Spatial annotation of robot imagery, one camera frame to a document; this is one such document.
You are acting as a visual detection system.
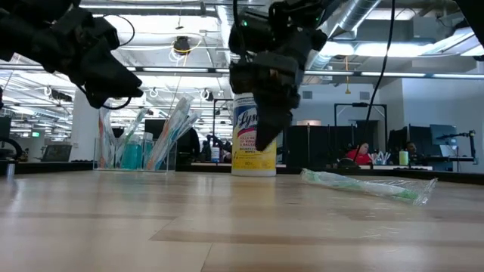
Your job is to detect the black curved hose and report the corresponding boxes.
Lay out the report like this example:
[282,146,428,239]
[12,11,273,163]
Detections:
[0,136,26,162]

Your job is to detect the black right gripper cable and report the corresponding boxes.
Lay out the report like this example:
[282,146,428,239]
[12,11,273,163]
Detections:
[352,0,396,162]

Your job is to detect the black metal frame stand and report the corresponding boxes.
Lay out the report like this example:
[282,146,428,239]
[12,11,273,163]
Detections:
[334,101,389,163]

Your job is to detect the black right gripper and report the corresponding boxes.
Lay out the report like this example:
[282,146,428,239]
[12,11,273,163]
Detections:
[229,52,303,151]

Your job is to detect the dark desk monitor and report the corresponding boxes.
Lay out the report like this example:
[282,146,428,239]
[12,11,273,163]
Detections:
[429,123,458,159]

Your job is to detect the black overhead camera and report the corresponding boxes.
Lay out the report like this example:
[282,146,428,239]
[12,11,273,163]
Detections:
[172,36,192,57]

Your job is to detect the black background monitor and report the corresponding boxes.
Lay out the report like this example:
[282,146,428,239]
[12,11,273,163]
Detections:
[144,119,167,141]

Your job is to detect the person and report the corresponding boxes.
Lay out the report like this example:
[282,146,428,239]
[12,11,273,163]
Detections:
[177,127,201,159]
[402,141,420,165]
[346,141,375,166]

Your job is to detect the grey laptop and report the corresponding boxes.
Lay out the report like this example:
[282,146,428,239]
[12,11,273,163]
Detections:
[40,144,73,163]

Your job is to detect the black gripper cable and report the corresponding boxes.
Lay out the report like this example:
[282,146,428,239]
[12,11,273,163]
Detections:
[352,0,396,162]
[77,14,136,111]

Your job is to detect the clear acrylic organizer box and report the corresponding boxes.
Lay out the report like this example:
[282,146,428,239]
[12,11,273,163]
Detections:
[93,136,178,173]

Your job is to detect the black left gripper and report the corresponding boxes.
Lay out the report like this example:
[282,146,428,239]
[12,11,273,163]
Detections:
[22,7,144,110]

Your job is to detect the orange toothbrush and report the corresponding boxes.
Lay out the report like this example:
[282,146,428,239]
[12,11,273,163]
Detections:
[97,109,110,169]
[145,119,178,171]

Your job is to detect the long linear ceiling light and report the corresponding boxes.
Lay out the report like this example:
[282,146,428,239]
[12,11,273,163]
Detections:
[0,63,484,79]

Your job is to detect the green toothbrush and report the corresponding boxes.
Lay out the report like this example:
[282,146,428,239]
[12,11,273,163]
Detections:
[113,107,150,169]
[300,168,439,207]

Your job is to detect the large silver spiral duct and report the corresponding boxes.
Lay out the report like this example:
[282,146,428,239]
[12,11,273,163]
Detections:
[306,0,383,85]

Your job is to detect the black room divider panels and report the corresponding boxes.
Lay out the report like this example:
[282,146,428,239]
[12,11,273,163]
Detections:
[282,123,377,164]

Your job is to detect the yellow Lysol wipes canister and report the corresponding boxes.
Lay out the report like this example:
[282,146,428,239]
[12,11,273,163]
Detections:
[231,92,278,177]

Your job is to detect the white building column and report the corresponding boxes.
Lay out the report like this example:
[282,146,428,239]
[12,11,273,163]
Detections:
[70,86,106,163]

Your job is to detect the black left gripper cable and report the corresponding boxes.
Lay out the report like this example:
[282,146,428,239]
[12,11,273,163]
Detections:
[77,14,136,111]

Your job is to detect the white utensils bunch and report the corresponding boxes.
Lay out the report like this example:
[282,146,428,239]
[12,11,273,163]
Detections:
[367,150,392,166]

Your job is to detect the bright ceiling light panel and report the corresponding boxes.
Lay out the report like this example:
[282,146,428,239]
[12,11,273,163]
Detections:
[318,40,449,58]

